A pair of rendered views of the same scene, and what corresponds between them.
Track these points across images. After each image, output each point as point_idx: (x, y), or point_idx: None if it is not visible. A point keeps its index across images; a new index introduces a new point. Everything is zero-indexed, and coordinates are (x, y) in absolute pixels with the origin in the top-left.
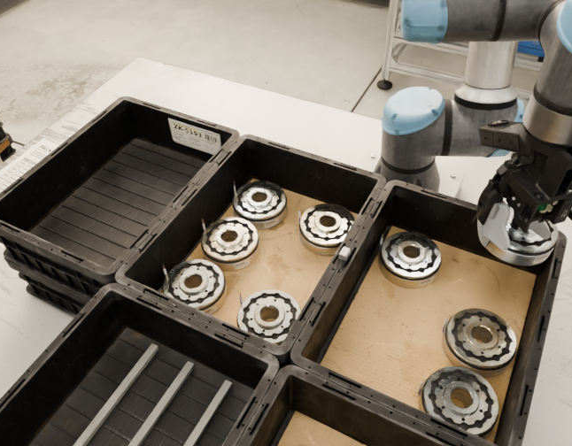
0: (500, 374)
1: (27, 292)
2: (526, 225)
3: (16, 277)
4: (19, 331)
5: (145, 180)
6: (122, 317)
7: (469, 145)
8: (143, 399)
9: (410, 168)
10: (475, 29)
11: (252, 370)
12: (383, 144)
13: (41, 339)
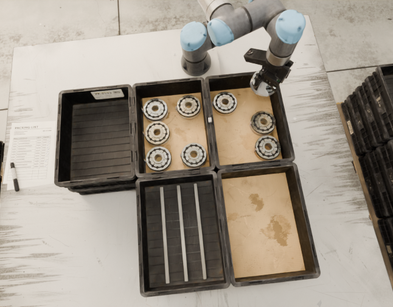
0: (273, 130)
1: (81, 195)
2: (275, 89)
3: (69, 192)
4: (92, 210)
5: (97, 124)
6: (143, 185)
7: None
8: (171, 206)
9: (200, 59)
10: (243, 35)
11: (204, 177)
12: (185, 55)
13: (103, 208)
